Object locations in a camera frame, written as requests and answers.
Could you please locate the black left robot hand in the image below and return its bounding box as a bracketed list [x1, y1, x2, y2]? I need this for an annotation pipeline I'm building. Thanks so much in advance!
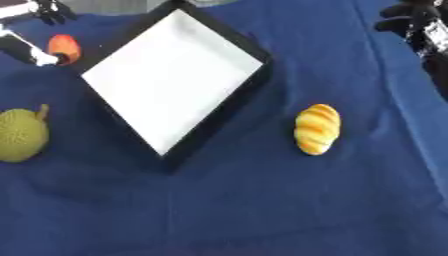
[0, 0, 79, 67]

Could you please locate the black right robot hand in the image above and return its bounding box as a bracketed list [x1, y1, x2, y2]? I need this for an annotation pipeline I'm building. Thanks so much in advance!
[372, 0, 448, 101]

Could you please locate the black box with white inside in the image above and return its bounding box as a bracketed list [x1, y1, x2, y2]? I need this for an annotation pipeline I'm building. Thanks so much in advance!
[73, 0, 275, 174]

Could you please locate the orange toy fruit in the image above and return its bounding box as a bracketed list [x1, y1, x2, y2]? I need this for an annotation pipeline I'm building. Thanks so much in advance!
[45, 33, 84, 67]

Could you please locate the green toy durian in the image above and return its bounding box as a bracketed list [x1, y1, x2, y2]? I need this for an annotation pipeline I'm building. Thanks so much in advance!
[0, 103, 53, 164]

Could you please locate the yellow striped toy bread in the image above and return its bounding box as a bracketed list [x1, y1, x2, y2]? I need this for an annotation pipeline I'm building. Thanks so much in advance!
[292, 103, 343, 157]

